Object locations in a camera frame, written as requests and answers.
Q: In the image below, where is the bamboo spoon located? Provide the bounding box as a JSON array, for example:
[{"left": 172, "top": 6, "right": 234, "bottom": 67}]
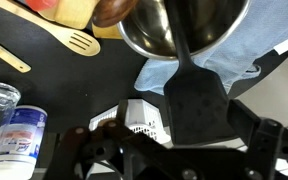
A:
[{"left": 38, "top": 0, "right": 125, "bottom": 40}]

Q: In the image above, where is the bamboo slotted spatula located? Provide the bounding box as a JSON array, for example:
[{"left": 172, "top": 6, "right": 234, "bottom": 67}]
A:
[{"left": 0, "top": 0, "right": 102, "bottom": 58}]

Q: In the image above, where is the black plastic spatula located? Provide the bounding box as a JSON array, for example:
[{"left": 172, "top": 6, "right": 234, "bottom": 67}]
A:
[{"left": 162, "top": 0, "right": 240, "bottom": 146}]

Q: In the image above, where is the white plastic basket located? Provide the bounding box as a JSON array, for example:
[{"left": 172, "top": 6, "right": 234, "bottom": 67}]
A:
[{"left": 88, "top": 98, "right": 172, "bottom": 146}]

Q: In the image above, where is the silver tin can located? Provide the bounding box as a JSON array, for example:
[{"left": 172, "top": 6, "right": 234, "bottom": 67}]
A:
[{"left": 116, "top": 0, "right": 253, "bottom": 62}]

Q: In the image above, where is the white wipes canister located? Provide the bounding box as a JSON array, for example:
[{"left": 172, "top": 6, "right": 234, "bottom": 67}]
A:
[{"left": 0, "top": 104, "right": 49, "bottom": 180}]

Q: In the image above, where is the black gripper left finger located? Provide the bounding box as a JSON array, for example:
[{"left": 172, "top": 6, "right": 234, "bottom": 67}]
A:
[{"left": 43, "top": 99, "right": 199, "bottom": 180}]

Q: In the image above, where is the blue-grey cloth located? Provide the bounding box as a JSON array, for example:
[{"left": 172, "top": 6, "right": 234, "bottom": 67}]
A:
[{"left": 133, "top": 0, "right": 288, "bottom": 96}]

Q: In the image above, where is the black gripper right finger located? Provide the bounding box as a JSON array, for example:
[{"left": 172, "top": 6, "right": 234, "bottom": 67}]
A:
[{"left": 226, "top": 98, "right": 288, "bottom": 180}]

